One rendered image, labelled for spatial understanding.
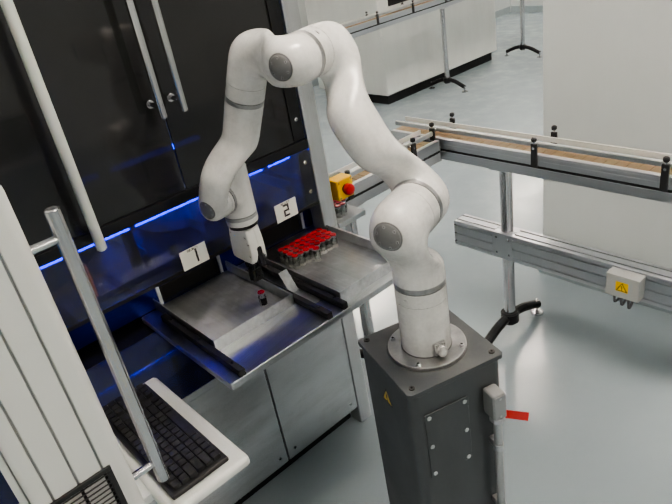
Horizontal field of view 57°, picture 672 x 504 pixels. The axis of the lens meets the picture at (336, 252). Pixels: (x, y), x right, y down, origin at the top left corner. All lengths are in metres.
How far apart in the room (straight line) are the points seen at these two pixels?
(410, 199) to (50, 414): 0.76
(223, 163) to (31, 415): 0.68
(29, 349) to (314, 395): 1.42
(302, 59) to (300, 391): 1.36
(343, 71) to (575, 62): 1.74
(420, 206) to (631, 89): 1.71
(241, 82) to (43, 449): 0.81
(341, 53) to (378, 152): 0.22
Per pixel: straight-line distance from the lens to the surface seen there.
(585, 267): 2.51
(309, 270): 1.88
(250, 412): 2.17
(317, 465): 2.49
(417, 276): 1.35
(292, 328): 1.64
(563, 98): 3.00
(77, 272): 1.08
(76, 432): 1.19
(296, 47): 1.23
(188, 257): 1.81
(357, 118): 1.27
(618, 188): 2.28
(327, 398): 2.39
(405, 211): 1.24
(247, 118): 1.44
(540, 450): 2.47
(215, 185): 1.48
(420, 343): 1.46
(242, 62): 1.38
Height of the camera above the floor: 1.80
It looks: 28 degrees down
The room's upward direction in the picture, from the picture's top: 10 degrees counter-clockwise
